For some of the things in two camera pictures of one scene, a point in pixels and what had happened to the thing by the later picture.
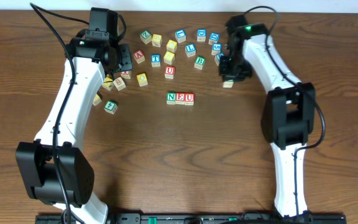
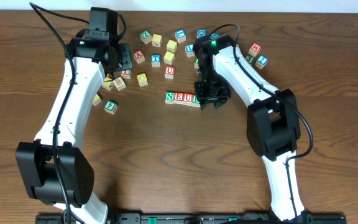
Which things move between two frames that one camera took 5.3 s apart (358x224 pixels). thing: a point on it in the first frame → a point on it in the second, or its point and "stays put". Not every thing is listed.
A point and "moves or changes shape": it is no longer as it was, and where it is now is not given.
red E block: (179, 98) stays put
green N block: (171, 98) stays put
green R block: (228, 84) moves or changes shape
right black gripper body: (232, 69) → (212, 94)
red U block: (189, 99) stays put
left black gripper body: (125, 58) stays put
